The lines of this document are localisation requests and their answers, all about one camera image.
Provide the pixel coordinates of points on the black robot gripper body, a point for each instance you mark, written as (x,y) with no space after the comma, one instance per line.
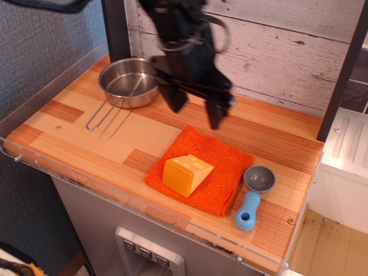
(192,65)

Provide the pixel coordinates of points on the steel pan with wire handle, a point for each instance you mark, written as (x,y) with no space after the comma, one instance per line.
(128,84)

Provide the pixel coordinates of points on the dark left shelf post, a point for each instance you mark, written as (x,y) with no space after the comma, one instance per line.
(116,29)

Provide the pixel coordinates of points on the yellow cheese wedge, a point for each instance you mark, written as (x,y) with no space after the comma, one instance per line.
(185,173)

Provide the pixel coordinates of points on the dark shelf post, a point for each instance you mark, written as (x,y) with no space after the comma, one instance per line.
(345,73)
(116,29)

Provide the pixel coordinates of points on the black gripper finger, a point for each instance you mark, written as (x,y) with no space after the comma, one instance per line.
(173,95)
(216,110)

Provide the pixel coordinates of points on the yellow black object bottom left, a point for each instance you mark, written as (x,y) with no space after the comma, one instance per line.
(28,269)

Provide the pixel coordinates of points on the blue grey measuring scoop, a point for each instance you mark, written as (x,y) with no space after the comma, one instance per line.
(259,180)

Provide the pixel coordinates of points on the white toy cabinet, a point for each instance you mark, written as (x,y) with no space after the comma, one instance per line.
(339,187)

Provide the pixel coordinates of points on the toy fridge dispenser panel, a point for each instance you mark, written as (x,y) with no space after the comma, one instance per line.
(139,254)

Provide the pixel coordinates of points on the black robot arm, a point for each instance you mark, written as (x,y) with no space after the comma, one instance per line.
(190,41)

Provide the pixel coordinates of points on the dark right shelf post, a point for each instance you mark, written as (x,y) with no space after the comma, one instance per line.
(345,73)

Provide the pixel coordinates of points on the clear acrylic table guard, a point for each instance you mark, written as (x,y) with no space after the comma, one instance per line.
(100,175)

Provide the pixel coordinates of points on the orange knitted cloth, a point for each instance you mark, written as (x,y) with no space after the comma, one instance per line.
(215,194)

